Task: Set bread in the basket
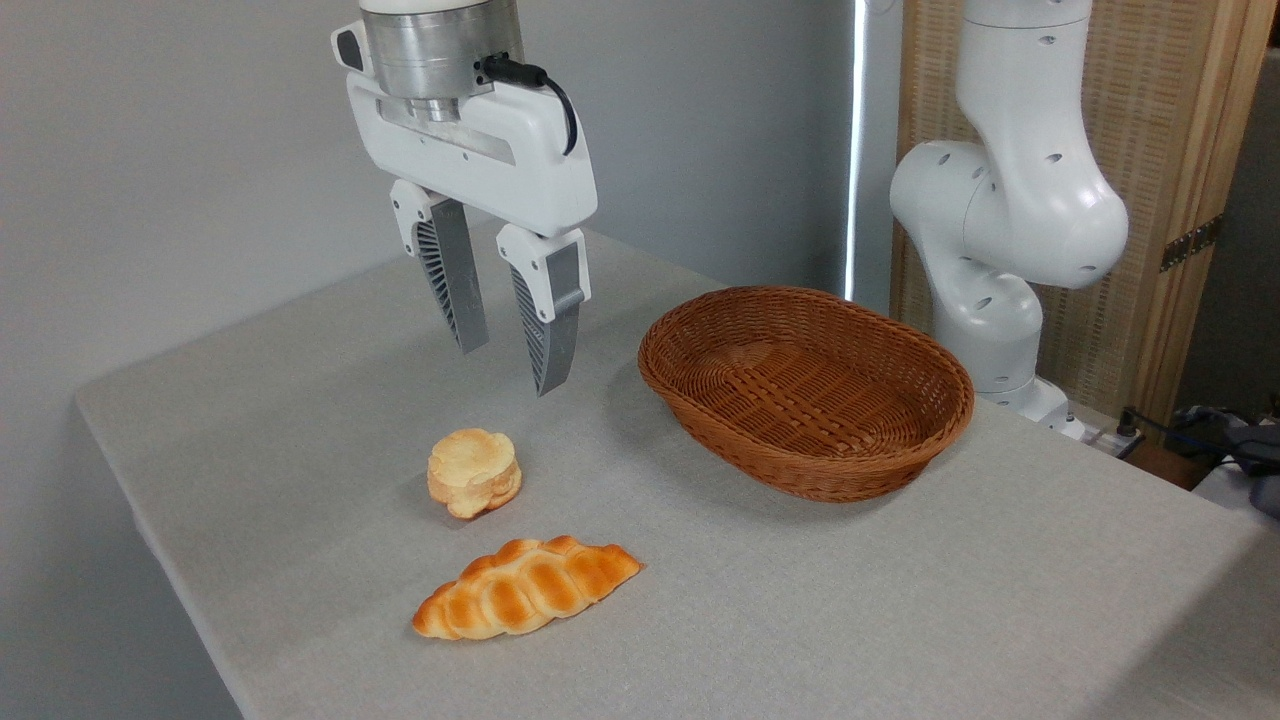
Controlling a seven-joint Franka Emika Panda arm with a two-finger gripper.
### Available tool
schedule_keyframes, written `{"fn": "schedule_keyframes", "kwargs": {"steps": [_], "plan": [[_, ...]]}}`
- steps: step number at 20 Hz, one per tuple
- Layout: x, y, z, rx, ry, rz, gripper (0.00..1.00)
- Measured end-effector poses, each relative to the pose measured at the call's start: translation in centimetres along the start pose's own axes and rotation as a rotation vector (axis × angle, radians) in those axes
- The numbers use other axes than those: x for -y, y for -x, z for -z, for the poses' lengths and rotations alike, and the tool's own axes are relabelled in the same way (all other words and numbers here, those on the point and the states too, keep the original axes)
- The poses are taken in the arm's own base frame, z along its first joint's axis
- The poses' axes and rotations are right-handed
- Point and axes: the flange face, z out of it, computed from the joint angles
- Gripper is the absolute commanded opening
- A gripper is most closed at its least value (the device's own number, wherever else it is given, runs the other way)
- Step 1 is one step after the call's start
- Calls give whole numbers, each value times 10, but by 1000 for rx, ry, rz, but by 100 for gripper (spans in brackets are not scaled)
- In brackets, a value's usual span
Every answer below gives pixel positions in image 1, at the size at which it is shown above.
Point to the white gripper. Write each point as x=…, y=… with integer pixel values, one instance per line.
x=500, y=165

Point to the braided golden bread loaf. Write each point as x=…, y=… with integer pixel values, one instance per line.
x=520, y=590

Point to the round pale bread bun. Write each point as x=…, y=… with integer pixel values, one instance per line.
x=472, y=470

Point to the brown woven wicker basket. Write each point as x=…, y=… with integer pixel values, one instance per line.
x=800, y=470

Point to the grey tablecloth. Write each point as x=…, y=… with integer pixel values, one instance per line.
x=800, y=600

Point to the wooden rattan folding screen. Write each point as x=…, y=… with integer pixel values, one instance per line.
x=1150, y=120

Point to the metal screen hinge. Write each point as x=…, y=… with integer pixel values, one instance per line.
x=1190, y=243

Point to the dark grey bag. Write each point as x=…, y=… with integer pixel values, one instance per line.
x=1255, y=450

